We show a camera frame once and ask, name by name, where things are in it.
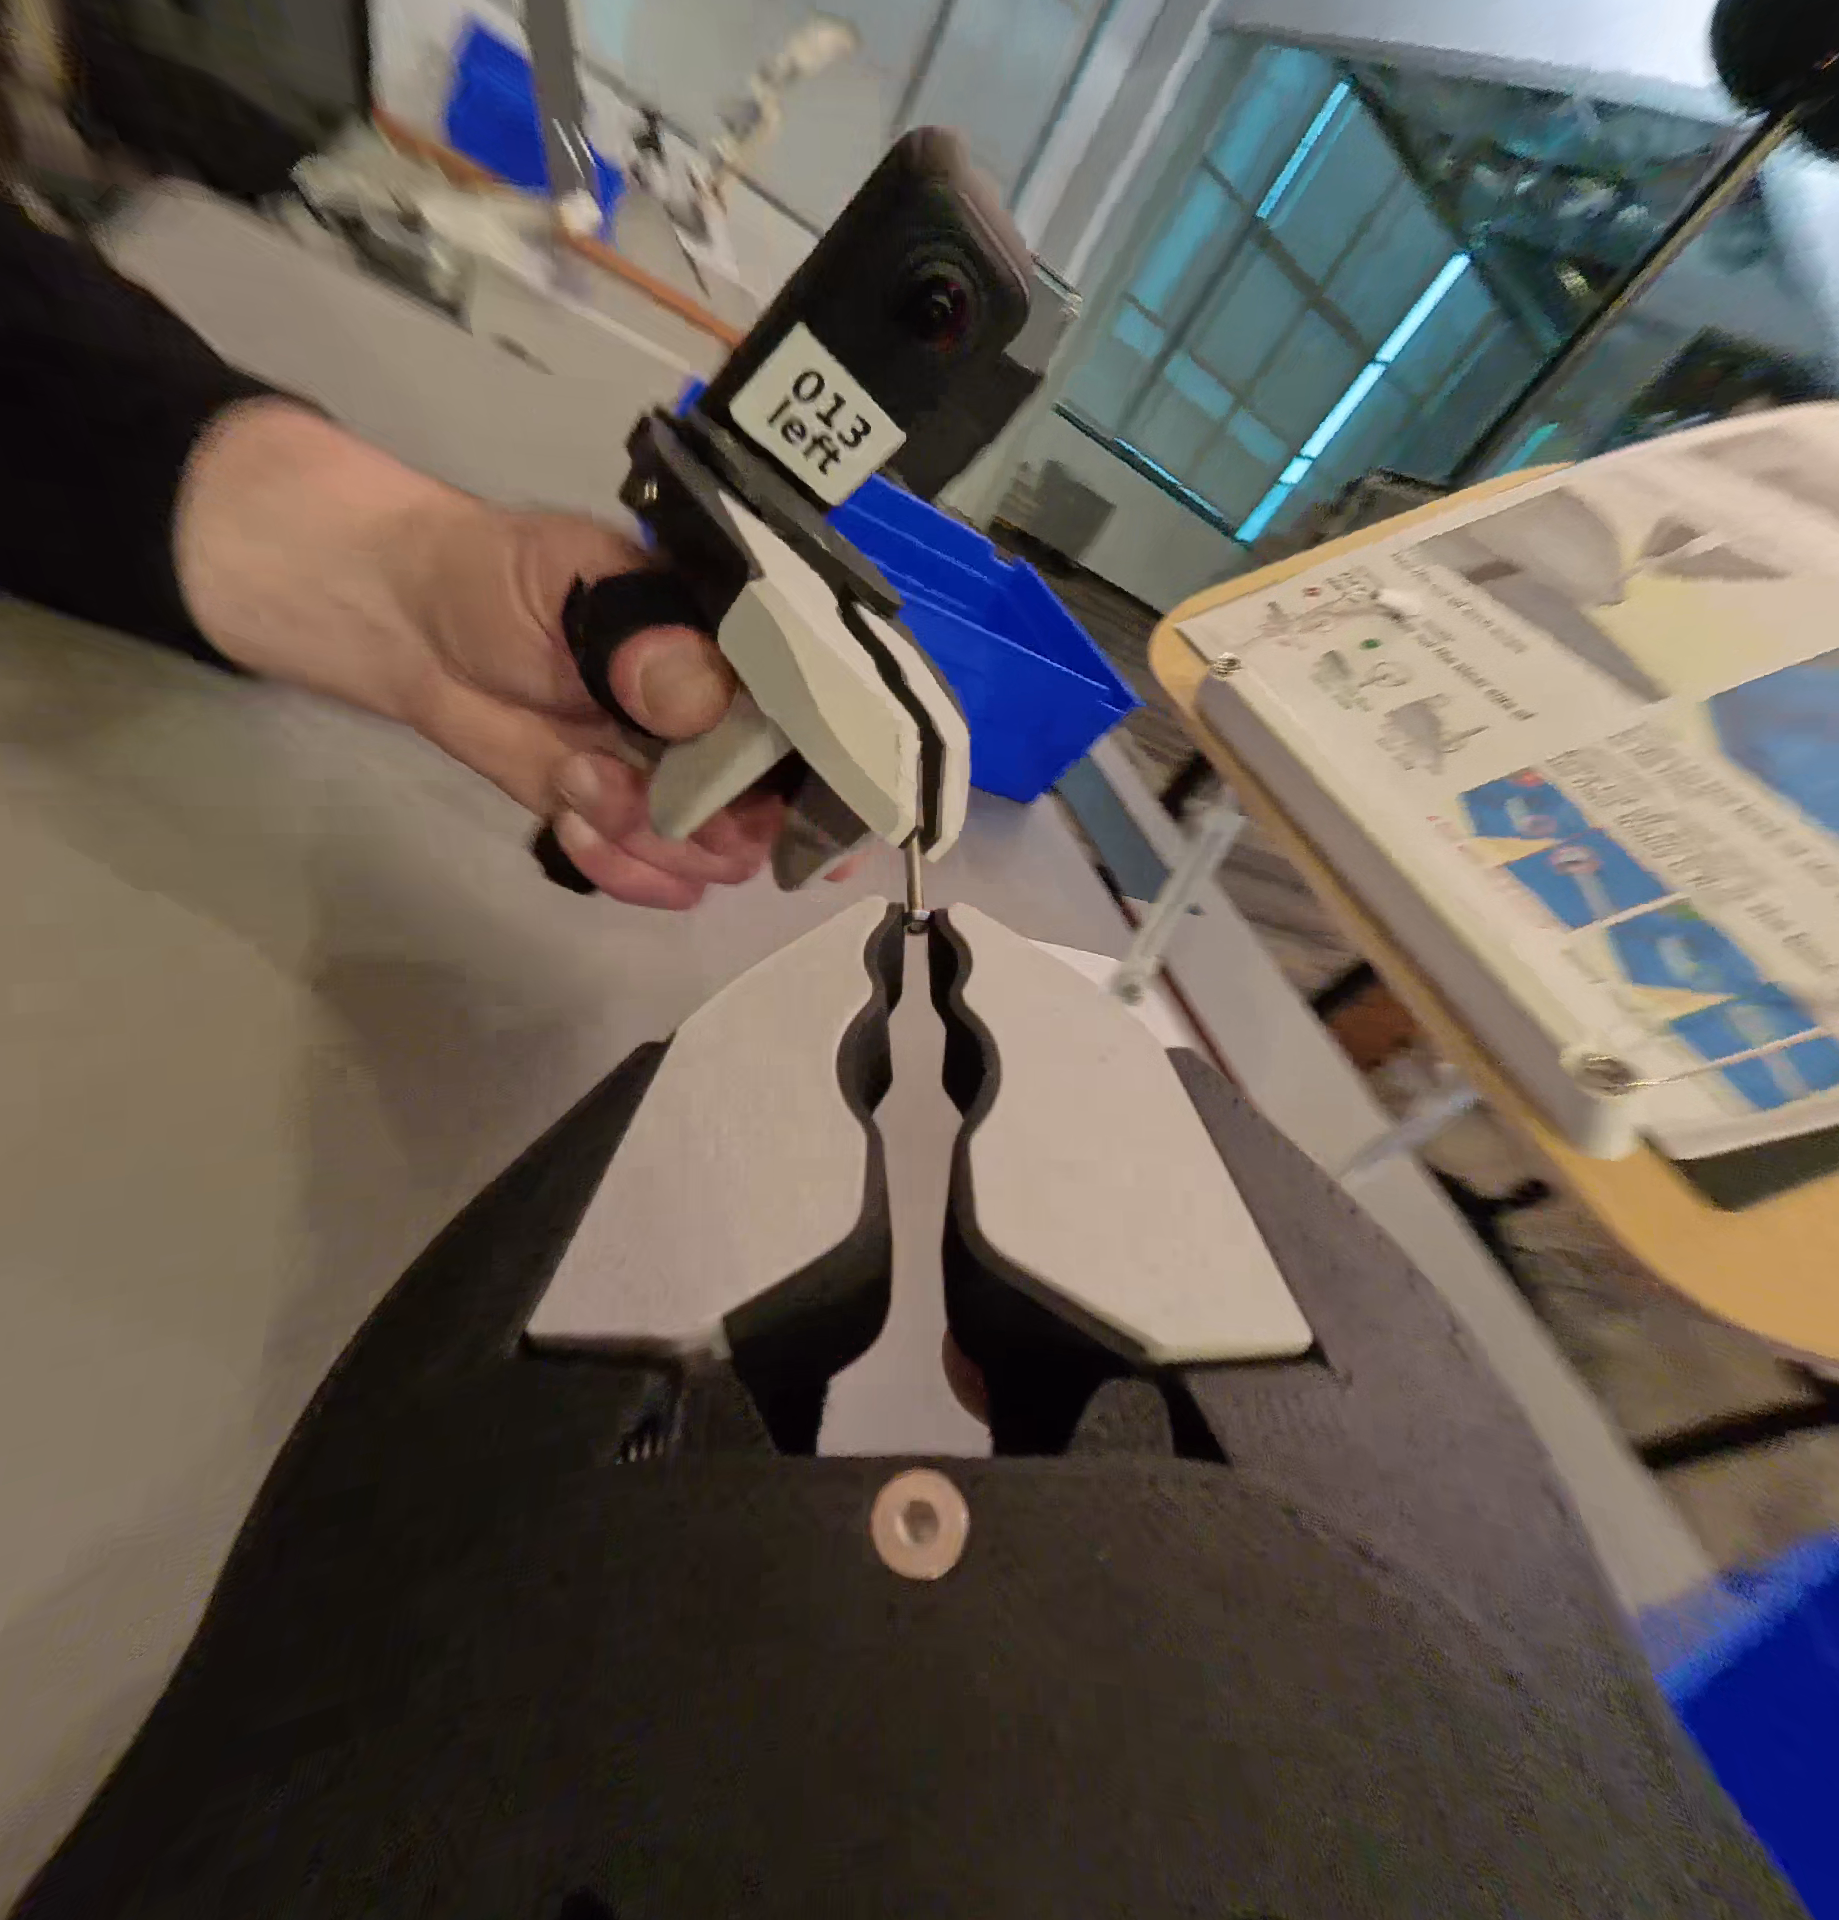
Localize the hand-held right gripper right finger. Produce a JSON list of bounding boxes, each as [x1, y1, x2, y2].
[[927, 899, 1318, 1368]]

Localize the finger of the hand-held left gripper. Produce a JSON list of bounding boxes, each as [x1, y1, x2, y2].
[[719, 493, 927, 847], [858, 601, 973, 867]]

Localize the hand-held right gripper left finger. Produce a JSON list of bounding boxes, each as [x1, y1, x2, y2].
[[519, 889, 904, 1346]]

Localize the blue plastic bin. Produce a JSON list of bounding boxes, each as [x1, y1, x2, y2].
[[1637, 1533, 1839, 1920], [676, 376, 1140, 806], [447, 15, 631, 226]]

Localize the grey desk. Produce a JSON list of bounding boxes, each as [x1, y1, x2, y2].
[[0, 182, 1744, 1920]]

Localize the person's left hand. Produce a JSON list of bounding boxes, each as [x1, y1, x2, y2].
[[176, 394, 882, 909]]

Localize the grey board stand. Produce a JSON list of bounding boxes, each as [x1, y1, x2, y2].
[[519, 0, 610, 226]]

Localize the framed instruction sheet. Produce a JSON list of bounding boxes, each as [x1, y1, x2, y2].
[[1180, 410, 1839, 1165]]

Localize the wooden instruction board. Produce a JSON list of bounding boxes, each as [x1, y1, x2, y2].
[[1152, 400, 1839, 1377]]

